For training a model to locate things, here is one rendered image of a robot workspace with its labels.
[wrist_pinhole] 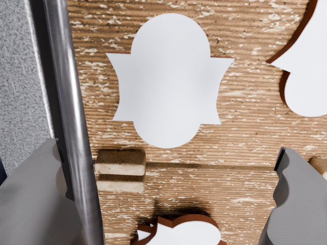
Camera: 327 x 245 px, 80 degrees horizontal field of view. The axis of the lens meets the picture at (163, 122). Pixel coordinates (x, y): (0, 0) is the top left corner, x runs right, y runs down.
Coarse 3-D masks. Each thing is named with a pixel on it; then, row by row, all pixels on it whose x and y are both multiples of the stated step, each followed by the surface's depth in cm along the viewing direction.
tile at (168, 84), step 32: (160, 32) 17; (192, 32) 17; (128, 64) 18; (160, 64) 18; (192, 64) 18; (224, 64) 18; (128, 96) 20; (160, 96) 20; (192, 96) 20; (160, 128) 22; (192, 128) 22
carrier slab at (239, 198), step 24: (168, 168) 26; (192, 168) 26; (216, 168) 26; (240, 168) 26; (264, 168) 27; (120, 192) 28; (144, 192) 28; (168, 192) 28; (192, 192) 28; (216, 192) 28; (240, 192) 28; (264, 192) 28; (120, 216) 31; (144, 216) 31; (168, 216) 31; (216, 216) 31; (240, 216) 31; (264, 216) 30; (120, 240) 34; (240, 240) 34
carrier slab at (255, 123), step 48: (96, 0) 17; (144, 0) 17; (192, 0) 17; (240, 0) 17; (288, 0) 17; (96, 48) 19; (240, 48) 19; (96, 96) 21; (240, 96) 21; (96, 144) 24; (144, 144) 24; (192, 144) 24; (240, 144) 24; (288, 144) 24
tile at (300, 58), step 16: (320, 0) 16; (320, 16) 16; (304, 32) 17; (320, 32) 17; (288, 48) 18; (304, 48) 18; (320, 48) 18; (272, 64) 18; (288, 64) 18; (304, 64) 18; (320, 64) 18; (288, 80) 19; (304, 80) 19; (320, 80) 19; (288, 96) 20; (304, 96) 20; (320, 96) 20; (304, 112) 21; (320, 112) 21
